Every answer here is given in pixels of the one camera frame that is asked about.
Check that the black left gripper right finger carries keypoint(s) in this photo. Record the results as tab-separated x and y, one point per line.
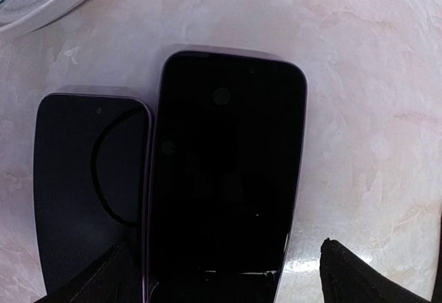
347	278

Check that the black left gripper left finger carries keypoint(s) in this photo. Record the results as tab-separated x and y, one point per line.
112	277

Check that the purple edged dark phone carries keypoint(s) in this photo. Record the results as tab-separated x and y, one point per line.
226	164

